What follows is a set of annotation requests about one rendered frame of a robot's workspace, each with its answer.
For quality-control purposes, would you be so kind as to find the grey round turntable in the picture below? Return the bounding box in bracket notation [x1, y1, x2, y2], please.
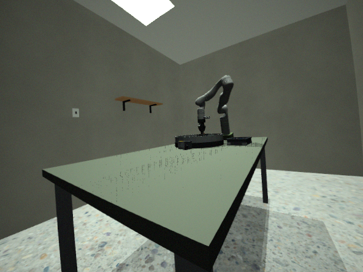
[175, 134, 224, 150]

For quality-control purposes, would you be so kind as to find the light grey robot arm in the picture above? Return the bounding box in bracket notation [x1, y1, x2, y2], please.
[195, 75, 234, 135]

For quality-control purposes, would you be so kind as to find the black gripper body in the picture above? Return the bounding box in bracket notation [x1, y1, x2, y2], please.
[197, 119, 205, 128]

